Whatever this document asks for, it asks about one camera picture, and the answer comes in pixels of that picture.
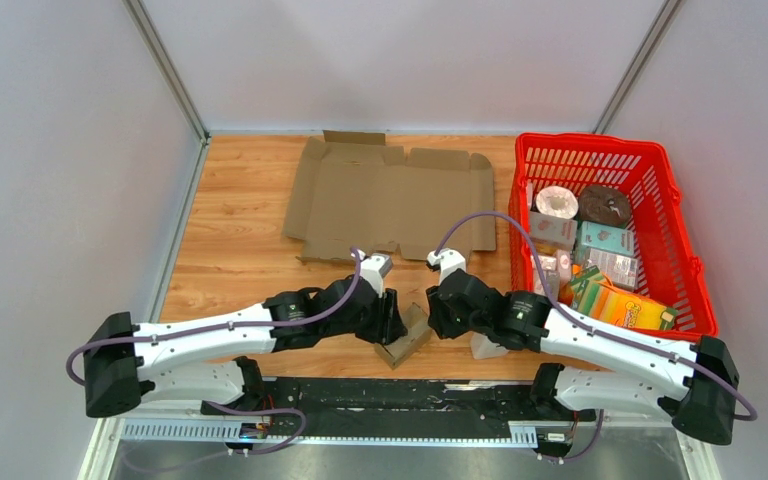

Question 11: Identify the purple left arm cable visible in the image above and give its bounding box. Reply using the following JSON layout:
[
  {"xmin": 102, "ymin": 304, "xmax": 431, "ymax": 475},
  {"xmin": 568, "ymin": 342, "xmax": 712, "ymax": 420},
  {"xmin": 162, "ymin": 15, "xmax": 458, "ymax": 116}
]
[{"xmin": 65, "ymin": 246, "xmax": 367, "ymax": 475}]

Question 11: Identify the teal snack box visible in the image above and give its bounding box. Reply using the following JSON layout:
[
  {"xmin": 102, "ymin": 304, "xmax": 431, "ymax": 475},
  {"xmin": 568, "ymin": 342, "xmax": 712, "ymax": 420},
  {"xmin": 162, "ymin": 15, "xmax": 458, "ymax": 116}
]
[{"xmin": 574, "ymin": 221, "xmax": 636, "ymax": 257}]

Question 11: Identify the white bottle black cap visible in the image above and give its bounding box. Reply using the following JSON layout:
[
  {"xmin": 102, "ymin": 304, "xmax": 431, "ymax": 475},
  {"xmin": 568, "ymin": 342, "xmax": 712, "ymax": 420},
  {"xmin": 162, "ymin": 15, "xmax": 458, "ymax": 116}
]
[{"xmin": 470, "ymin": 333, "xmax": 509, "ymax": 360}]

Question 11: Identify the small brown cardboard box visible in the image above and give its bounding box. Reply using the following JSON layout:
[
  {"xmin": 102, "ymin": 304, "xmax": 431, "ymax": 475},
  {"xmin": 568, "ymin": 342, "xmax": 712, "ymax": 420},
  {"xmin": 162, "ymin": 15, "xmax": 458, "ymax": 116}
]
[{"xmin": 374, "ymin": 303, "xmax": 433, "ymax": 370}]

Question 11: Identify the pink white small packet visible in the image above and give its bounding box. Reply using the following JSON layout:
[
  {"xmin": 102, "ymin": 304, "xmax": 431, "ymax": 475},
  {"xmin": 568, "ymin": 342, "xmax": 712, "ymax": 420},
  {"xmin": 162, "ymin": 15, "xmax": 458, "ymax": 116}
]
[{"xmin": 530, "ymin": 249, "xmax": 573, "ymax": 300}]

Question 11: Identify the yellow orange snack box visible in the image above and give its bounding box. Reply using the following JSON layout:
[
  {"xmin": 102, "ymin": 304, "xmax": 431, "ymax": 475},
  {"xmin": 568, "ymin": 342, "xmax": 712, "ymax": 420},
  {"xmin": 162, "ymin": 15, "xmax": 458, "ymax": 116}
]
[{"xmin": 572, "ymin": 282, "xmax": 678, "ymax": 331}]

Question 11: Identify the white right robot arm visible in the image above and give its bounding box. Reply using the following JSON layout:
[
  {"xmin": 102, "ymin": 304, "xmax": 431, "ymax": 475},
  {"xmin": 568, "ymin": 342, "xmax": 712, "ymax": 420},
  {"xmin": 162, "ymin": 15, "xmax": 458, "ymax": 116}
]
[{"xmin": 426, "ymin": 270, "xmax": 739, "ymax": 446}]

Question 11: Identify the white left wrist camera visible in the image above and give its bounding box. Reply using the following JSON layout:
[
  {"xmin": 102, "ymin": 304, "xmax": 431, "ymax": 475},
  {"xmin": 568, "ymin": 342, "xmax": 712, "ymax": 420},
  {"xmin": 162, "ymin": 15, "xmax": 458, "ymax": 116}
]
[{"xmin": 360, "ymin": 253, "xmax": 393, "ymax": 298}]

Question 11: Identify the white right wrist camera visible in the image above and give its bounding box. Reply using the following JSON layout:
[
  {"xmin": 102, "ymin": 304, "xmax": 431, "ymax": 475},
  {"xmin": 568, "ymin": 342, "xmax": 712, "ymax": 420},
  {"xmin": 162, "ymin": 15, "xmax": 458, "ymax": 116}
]
[{"xmin": 426, "ymin": 248, "xmax": 467, "ymax": 286}]

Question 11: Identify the green snack packet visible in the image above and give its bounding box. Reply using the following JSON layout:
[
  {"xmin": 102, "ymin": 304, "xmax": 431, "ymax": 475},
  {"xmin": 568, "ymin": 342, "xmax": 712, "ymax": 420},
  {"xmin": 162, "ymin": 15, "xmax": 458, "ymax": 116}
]
[{"xmin": 559, "ymin": 266, "xmax": 613, "ymax": 307}]

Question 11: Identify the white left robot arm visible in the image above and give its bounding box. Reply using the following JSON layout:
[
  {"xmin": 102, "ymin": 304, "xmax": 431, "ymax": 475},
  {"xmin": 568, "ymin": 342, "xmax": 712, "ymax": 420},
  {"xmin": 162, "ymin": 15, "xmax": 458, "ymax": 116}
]
[{"xmin": 67, "ymin": 275, "xmax": 407, "ymax": 418}]

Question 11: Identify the red plastic basket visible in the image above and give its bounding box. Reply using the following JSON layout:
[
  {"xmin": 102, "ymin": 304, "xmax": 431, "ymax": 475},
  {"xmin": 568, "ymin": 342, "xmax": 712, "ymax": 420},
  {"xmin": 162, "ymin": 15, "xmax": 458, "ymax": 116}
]
[{"xmin": 508, "ymin": 133, "xmax": 719, "ymax": 343}]

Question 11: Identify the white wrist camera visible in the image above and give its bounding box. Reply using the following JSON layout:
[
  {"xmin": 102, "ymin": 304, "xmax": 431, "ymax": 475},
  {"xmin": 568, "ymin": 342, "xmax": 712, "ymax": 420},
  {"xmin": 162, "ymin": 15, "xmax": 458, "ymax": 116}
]
[
  {"xmin": 360, "ymin": 253, "xmax": 393, "ymax": 298},
  {"xmin": 426, "ymin": 248, "xmax": 467, "ymax": 286}
]

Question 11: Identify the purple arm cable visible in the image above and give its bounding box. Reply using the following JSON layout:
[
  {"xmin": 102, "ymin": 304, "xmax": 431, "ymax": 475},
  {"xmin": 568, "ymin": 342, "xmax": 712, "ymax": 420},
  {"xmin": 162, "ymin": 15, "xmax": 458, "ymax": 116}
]
[
  {"xmin": 65, "ymin": 246, "xmax": 367, "ymax": 475},
  {"xmin": 433, "ymin": 210, "xmax": 760, "ymax": 465}
]

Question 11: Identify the white printed snack box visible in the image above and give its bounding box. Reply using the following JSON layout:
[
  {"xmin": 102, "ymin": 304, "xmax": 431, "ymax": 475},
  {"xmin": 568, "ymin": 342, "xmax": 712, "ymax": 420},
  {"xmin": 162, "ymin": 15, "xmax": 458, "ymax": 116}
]
[{"xmin": 578, "ymin": 247, "xmax": 640, "ymax": 291}]

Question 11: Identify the pink grey snack box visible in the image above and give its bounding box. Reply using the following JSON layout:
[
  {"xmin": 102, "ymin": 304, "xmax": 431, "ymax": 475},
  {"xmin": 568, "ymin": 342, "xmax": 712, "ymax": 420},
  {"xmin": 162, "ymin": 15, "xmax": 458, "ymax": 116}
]
[{"xmin": 529, "ymin": 212, "xmax": 578, "ymax": 255}]

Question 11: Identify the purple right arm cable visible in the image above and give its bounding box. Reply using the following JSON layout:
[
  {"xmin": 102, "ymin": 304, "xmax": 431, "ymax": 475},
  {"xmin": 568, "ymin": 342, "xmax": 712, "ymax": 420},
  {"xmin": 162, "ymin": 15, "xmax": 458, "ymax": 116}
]
[{"xmin": 433, "ymin": 210, "xmax": 760, "ymax": 465}]

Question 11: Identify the brown round chocolate pastry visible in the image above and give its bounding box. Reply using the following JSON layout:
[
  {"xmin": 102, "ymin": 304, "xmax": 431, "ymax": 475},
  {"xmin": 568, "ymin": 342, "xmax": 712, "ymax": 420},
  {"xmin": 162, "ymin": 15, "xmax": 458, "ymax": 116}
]
[{"xmin": 577, "ymin": 185, "xmax": 633, "ymax": 228}]

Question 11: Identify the large flat cardboard sheet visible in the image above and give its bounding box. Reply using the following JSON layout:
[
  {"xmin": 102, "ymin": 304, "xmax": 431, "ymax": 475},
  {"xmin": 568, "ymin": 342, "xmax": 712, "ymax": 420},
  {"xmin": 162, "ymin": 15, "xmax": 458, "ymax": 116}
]
[{"xmin": 282, "ymin": 131, "xmax": 496, "ymax": 262}]

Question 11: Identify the white tissue roll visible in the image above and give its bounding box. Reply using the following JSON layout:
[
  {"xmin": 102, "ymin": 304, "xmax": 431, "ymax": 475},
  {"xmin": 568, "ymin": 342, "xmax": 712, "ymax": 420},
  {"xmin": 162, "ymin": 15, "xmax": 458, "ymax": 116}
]
[{"xmin": 534, "ymin": 185, "xmax": 579, "ymax": 219}]

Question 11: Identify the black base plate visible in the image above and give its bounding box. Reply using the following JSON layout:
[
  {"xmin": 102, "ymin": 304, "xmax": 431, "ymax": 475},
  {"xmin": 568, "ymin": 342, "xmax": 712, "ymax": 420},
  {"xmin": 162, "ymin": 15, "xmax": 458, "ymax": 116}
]
[{"xmin": 198, "ymin": 376, "xmax": 597, "ymax": 448}]

